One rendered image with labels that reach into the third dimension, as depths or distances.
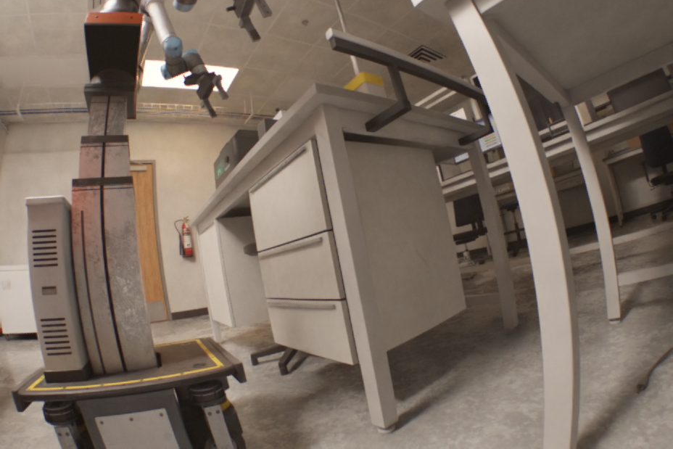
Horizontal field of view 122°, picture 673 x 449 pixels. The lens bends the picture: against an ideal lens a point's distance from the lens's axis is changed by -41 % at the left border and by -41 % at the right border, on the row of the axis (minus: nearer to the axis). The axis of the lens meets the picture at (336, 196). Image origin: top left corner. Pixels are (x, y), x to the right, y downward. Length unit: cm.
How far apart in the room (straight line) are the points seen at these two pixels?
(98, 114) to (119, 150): 14
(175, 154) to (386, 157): 397
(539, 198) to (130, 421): 83
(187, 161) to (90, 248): 396
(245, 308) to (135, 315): 109
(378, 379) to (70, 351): 72
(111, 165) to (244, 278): 116
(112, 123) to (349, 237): 72
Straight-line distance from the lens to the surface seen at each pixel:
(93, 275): 84
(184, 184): 460
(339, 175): 76
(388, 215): 96
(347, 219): 74
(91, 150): 93
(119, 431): 76
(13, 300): 400
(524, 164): 48
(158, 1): 157
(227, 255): 182
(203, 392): 77
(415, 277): 101
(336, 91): 82
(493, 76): 52
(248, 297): 185
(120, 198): 86
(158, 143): 477
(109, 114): 99
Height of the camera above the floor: 48
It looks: 11 degrees up
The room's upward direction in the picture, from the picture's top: 11 degrees counter-clockwise
